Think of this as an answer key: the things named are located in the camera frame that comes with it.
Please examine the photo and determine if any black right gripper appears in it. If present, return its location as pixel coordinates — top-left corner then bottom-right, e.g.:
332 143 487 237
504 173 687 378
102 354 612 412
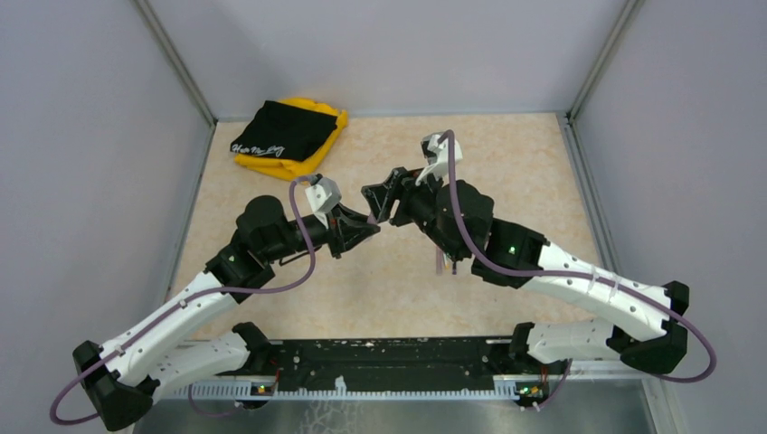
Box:
362 163 466 263

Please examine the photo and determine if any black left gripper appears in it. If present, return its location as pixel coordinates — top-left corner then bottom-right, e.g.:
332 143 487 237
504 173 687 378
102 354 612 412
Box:
263 202 381 262

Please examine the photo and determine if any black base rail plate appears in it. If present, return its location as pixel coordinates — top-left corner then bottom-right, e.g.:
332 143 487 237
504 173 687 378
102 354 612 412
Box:
215 336 567 402

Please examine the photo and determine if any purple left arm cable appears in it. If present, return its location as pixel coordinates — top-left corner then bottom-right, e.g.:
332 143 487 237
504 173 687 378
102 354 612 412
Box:
49 175 327 427

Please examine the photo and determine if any mauve pen with red tip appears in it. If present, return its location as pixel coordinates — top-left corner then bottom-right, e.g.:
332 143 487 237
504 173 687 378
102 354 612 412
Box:
435 248 444 276

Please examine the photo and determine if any black folded cloth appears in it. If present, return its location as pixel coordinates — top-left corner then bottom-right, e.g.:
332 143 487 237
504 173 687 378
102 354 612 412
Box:
230 100 337 162

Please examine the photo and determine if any yellow folded cloth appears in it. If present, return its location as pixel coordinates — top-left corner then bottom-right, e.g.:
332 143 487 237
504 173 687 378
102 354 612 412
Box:
230 98 348 181

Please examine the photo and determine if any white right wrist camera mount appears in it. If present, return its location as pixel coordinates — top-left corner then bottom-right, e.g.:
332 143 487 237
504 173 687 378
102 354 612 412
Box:
415 129 463 186

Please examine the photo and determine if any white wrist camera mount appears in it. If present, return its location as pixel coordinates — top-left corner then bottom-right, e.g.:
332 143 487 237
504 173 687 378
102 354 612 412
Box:
305 174 342 229
415 129 463 186

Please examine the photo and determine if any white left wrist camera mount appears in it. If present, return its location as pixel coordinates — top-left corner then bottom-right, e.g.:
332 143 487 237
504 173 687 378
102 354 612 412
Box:
305 174 342 229

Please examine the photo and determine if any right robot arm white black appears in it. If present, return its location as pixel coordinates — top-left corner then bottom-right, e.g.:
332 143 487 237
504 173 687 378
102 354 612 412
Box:
361 167 689 374

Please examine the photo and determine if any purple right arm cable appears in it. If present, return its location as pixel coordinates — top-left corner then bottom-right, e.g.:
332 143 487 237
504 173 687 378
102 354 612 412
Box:
436 129 718 384

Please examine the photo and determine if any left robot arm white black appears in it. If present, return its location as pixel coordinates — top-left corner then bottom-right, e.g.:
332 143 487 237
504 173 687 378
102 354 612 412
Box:
72 193 380 432

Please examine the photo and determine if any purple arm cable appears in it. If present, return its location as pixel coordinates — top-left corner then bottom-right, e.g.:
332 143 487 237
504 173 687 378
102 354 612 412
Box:
49 175 327 427
436 129 718 384

